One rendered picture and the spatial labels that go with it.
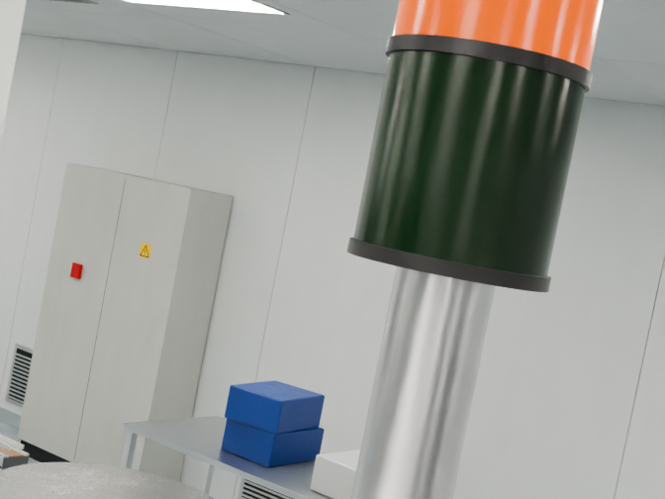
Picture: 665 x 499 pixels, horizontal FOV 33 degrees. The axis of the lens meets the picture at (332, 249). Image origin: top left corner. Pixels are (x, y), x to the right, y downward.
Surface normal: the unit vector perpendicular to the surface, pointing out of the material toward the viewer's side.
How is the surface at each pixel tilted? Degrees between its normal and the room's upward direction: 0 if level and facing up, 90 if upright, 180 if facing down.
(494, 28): 90
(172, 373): 90
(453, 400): 90
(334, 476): 90
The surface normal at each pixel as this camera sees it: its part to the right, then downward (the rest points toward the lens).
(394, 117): -0.84, -0.14
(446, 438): 0.51, 0.15
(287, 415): 0.85, 0.19
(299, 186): -0.58, -0.07
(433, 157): -0.38, -0.03
